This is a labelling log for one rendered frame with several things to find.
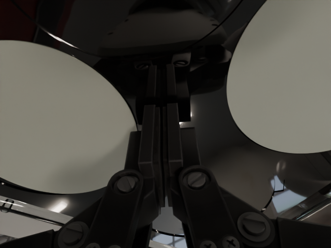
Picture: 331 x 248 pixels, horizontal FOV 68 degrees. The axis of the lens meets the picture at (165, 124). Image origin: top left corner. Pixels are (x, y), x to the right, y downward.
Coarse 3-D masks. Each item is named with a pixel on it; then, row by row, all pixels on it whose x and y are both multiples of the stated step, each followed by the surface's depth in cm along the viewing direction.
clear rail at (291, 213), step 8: (320, 192) 16; (328, 192) 16; (304, 200) 17; (312, 200) 17; (320, 200) 16; (328, 200) 16; (296, 208) 17; (304, 208) 17; (312, 208) 17; (280, 216) 18; (288, 216) 18; (296, 216) 17; (304, 216) 17
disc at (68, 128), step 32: (0, 64) 11; (32, 64) 11; (64, 64) 10; (0, 96) 12; (32, 96) 12; (64, 96) 11; (96, 96) 11; (0, 128) 13; (32, 128) 13; (64, 128) 13; (96, 128) 13; (128, 128) 13; (0, 160) 14; (32, 160) 14; (64, 160) 14; (96, 160) 14; (64, 192) 16
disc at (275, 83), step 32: (288, 0) 9; (320, 0) 9; (256, 32) 10; (288, 32) 10; (320, 32) 10; (256, 64) 11; (288, 64) 11; (320, 64) 11; (256, 96) 12; (288, 96) 12; (320, 96) 12; (256, 128) 13; (288, 128) 13; (320, 128) 13
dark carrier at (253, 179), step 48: (0, 0) 9; (48, 0) 9; (96, 0) 9; (144, 0) 9; (192, 0) 9; (240, 0) 9; (96, 48) 10; (144, 48) 10; (192, 48) 10; (144, 96) 12; (192, 96) 12; (240, 144) 14; (0, 192) 16; (48, 192) 16; (96, 192) 16; (240, 192) 16; (288, 192) 16
